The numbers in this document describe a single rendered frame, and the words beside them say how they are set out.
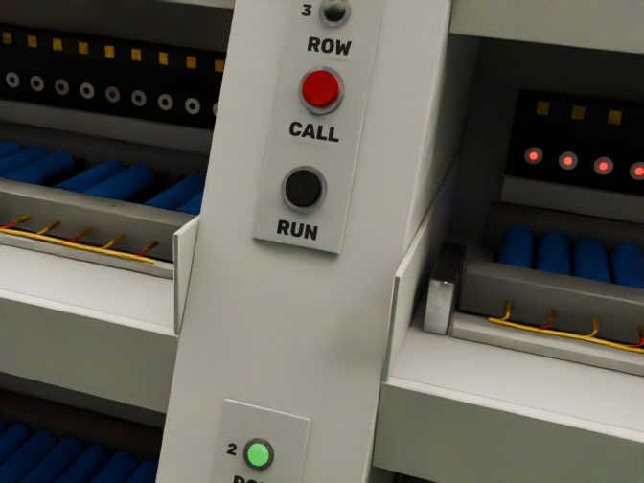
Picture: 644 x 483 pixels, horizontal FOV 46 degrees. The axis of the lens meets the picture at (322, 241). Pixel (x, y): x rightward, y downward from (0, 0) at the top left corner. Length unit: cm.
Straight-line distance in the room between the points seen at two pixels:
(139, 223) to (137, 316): 7
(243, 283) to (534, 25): 17
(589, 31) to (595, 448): 17
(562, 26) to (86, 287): 25
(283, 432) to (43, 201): 20
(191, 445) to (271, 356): 6
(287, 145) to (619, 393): 18
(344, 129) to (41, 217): 20
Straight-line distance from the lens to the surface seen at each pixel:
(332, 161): 32
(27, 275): 41
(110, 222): 43
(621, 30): 34
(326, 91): 33
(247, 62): 34
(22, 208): 46
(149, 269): 41
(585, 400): 34
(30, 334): 40
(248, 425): 34
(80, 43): 56
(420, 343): 36
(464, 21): 34
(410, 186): 32
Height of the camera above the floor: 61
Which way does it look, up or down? 2 degrees down
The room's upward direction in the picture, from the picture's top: 10 degrees clockwise
